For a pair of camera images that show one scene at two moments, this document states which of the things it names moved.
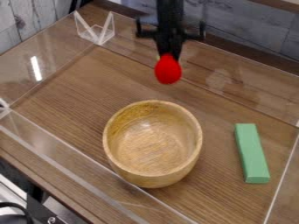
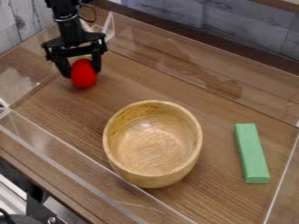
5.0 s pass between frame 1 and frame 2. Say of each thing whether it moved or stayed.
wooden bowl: stayed
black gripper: moved
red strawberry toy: moved
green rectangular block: stayed
